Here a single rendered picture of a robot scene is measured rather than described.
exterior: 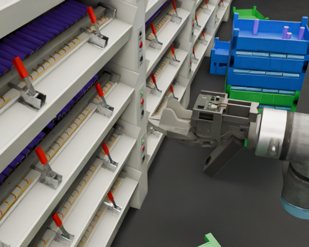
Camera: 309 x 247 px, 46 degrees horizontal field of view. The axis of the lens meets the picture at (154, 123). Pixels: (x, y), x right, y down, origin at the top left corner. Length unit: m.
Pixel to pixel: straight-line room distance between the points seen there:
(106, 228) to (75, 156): 0.40
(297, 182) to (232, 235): 0.69
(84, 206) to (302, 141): 0.58
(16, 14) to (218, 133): 0.39
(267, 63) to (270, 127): 0.89
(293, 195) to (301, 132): 0.15
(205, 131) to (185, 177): 0.89
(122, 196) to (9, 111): 0.70
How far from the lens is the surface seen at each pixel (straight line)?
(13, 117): 0.65
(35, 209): 0.76
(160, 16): 1.50
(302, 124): 0.67
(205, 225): 1.40
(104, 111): 0.96
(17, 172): 0.78
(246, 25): 1.67
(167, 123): 0.71
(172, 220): 1.40
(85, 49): 0.85
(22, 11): 0.60
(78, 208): 0.99
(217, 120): 0.66
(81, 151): 0.86
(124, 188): 1.29
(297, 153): 0.67
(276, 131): 0.66
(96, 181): 1.05
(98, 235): 1.17
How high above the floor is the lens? 1.09
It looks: 36 degrees down
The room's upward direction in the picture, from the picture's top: straight up
